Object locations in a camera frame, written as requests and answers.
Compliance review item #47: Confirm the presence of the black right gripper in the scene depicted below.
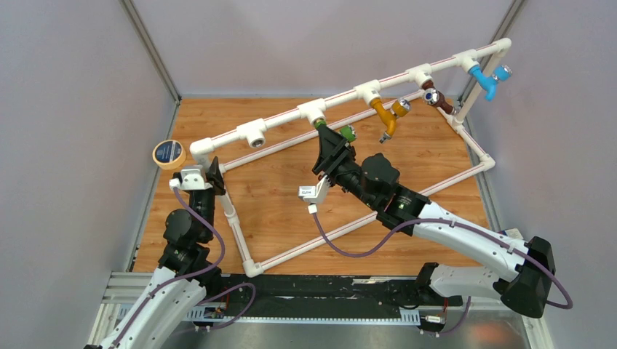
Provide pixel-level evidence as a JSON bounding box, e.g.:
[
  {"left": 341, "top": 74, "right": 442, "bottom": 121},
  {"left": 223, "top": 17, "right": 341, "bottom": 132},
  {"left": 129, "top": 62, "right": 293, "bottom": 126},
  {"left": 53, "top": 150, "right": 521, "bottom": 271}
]
[{"left": 313, "top": 124, "right": 378, "bottom": 209}]

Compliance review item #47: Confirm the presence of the green water faucet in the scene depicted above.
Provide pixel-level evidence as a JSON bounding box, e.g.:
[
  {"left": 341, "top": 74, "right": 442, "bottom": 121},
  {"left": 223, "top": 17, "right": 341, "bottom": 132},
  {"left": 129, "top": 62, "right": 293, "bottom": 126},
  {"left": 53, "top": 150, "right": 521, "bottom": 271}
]
[{"left": 314, "top": 119, "right": 357, "bottom": 143}]

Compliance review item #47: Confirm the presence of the white PVC pipe frame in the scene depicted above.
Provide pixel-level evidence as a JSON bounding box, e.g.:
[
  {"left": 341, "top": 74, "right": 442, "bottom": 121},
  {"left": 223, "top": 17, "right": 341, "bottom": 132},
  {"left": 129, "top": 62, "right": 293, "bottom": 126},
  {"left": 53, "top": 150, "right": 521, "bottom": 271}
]
[{"left": 188, "top": 37, "right": 513, "bottom": 278}]

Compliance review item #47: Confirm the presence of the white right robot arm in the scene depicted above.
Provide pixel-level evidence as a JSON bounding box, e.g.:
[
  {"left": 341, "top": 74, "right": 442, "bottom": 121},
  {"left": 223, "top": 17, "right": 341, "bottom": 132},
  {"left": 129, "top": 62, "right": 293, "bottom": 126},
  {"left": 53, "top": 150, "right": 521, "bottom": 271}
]
[{"left": 303, "top": 124, "right": 557, "bottom": 318}]

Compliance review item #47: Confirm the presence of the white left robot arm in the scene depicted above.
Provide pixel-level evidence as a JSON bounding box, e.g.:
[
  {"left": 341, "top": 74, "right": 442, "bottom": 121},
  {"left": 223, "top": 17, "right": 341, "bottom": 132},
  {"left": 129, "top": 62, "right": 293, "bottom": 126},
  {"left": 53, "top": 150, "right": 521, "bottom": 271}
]
[{"left": 98, "top": 159, "right": 226, "bottom": 348}]

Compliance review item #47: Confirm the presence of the yellow water faucet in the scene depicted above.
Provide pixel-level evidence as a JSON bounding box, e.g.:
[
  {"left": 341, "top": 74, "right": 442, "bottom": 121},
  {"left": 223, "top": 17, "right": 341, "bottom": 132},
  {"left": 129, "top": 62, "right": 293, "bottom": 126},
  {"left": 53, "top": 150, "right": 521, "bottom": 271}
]
[{"left": 369, "top": 97, "right": 411, "bottom": 143}]

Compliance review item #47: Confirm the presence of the brown water faucet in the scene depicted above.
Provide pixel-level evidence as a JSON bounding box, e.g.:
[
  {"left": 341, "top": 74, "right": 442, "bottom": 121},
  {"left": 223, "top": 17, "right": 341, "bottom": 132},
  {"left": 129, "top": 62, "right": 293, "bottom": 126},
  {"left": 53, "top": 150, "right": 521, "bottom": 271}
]
[{"left": 421, "top": 79, "right": 458, "bottom": 116}]

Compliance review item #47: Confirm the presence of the blue water faucet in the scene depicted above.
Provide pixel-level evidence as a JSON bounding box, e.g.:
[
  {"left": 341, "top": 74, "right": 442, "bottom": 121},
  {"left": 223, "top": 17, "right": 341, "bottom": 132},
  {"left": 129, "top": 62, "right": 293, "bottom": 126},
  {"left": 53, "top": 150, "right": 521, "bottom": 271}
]
[{"left": 468, "top": 65, "right": 512, "bottom": 101}]

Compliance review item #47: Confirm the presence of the masking tape roll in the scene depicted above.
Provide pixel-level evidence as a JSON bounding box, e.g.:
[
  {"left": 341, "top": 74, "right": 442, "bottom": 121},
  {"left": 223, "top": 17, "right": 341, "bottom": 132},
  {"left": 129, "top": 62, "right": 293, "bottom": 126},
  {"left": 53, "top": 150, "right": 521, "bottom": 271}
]
[{"left": 152, "top": 139, "right": 187, "bottom": 170}]

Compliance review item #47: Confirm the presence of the blue green small box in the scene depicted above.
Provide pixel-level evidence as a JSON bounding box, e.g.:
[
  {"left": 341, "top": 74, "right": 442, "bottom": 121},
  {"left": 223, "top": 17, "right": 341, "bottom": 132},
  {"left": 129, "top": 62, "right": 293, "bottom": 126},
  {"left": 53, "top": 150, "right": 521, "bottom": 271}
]
[{"left": 503, "top": 228, "right": 523, "bottom": 239}]

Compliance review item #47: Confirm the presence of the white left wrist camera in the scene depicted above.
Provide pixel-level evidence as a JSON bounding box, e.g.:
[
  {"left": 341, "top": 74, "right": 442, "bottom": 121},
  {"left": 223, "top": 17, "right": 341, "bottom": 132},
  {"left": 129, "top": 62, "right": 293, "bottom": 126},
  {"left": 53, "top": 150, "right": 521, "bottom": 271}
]
[{"left": 169, "top": 165, "right": 212, "bottom": 191}]

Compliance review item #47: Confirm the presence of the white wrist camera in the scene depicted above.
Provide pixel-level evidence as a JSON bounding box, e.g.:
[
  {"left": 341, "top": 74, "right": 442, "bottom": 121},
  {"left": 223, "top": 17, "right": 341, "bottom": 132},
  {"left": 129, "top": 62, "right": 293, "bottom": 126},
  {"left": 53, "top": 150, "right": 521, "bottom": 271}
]
[
  {"left": 298, "top": 174, "right": 331, "bottom": 214},
  {"left": 169, "top": 165, "right": 212, "bottom": 191}
]

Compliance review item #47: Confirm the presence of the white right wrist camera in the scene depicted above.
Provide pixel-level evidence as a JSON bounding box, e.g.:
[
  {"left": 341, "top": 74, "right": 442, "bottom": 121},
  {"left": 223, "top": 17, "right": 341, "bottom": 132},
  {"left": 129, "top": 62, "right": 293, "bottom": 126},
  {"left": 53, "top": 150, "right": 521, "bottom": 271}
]
[{"left": 298, "top": 174, "right": 331, "bottom": 214}]

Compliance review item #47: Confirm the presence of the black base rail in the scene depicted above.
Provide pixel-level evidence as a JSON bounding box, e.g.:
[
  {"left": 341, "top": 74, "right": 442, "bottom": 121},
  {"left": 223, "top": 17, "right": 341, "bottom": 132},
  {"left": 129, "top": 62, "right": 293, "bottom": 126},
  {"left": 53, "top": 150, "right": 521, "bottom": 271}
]
[{"left": 209, "top": 274, "right": 464, "bottom": 320}]

